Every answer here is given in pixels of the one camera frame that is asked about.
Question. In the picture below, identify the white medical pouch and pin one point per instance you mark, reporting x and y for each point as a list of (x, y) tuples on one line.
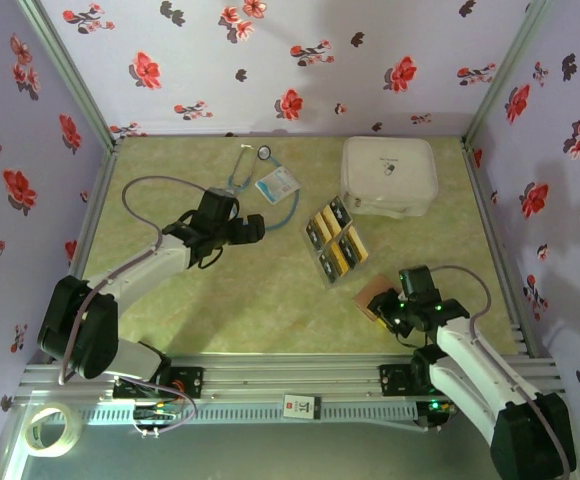
[(390, 175)]

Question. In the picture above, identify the aluminium front rail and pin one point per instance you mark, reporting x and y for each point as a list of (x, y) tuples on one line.
[(290, 375)]

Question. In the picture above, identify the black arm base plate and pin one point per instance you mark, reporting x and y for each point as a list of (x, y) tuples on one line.
[(190, 381), (392, 380)]

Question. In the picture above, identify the aluminium corner post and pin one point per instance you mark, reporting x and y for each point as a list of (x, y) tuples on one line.
[(72, 75), (503, 75)]

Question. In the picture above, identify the aluminium side rail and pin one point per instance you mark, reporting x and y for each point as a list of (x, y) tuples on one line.
[(97, 200), (491, 225)]

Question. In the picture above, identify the red and white label tag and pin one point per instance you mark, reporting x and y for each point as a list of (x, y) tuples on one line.
[(300, 406)]

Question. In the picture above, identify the blue stethoscope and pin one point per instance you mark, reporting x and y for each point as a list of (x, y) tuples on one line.
[(265, 152)]

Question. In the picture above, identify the white and blue gauze packet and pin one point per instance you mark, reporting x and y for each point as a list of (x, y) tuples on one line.
[(277, 185)]

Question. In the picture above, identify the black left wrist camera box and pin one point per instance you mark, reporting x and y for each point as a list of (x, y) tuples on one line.
[(219, 205)]

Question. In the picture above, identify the clear tape roll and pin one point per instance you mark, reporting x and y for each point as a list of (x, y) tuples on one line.
[(75, 435)]

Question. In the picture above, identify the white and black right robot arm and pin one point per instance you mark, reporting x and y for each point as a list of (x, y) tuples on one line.
[(470, 350)]

